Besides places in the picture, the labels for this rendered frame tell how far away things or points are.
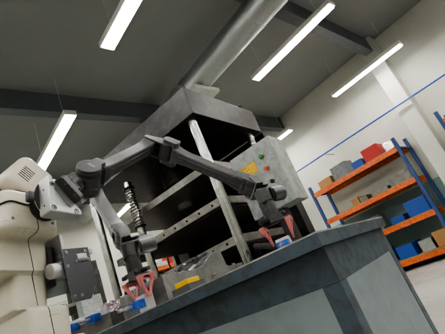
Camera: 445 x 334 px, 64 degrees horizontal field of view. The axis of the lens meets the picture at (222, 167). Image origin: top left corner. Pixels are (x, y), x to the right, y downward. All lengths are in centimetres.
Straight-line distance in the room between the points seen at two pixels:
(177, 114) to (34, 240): 134
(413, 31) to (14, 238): 766
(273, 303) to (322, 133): 764
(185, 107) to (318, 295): 155
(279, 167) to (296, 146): 693
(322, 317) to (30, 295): 79
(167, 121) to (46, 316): 152
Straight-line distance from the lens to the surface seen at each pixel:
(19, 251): 118
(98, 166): 120
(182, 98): 228
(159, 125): 238
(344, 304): 96
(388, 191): 717
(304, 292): 99
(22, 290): 116
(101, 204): 158
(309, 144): 872
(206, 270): 150
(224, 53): 498
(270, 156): 203
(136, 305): 130
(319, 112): 863
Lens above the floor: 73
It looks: 19 degrees up
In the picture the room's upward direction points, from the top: 23 degrees counter-clockwise
